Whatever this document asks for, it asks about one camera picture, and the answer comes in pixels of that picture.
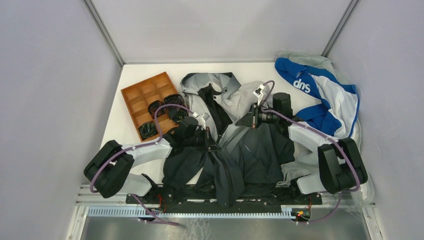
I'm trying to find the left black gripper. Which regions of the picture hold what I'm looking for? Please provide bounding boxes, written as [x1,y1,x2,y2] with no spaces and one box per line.
[184,126,221,153]

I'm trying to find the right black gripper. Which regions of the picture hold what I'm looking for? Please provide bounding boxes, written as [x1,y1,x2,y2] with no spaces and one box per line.
[235,102,280,129]

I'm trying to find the grey black zip jacket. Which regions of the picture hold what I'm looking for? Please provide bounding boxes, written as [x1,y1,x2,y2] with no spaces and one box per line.
[162,72,295,208]

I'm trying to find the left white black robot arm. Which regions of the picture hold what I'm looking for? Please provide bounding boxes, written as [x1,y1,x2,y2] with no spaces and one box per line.
[83,116,220,204]

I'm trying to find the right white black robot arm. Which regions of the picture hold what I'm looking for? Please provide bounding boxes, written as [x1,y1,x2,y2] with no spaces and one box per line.
[236,92,369,204]

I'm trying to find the blue white jacket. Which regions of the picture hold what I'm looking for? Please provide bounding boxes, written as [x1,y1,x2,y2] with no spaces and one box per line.
[274,57,361,141]

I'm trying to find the orange compartment tray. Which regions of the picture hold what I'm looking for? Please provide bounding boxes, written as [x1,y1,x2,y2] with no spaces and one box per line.
[121,72,178,141]

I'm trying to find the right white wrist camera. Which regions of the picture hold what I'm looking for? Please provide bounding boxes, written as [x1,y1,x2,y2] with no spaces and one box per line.
[252,84,265,106]

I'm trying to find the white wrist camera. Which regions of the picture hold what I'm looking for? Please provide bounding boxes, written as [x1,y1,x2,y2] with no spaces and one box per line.
[192,112,210,130]
[252,84,265,106]

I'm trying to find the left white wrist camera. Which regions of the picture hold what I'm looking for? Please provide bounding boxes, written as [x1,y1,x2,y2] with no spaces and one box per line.
[192,112,210,130]

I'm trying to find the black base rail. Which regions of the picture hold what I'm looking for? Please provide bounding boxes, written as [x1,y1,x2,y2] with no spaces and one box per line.
[139,184,323,214]

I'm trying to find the white slotted cable duct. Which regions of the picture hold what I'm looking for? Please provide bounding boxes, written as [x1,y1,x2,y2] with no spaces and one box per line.
[87,206,296,220]

